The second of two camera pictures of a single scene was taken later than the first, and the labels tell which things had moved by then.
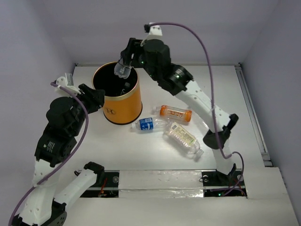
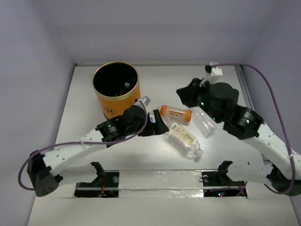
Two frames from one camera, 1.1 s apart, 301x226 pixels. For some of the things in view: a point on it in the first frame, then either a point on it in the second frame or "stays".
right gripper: (133, 46) -> (187, 94)
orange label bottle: (184, 115) stays
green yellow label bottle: (183, 138) stays
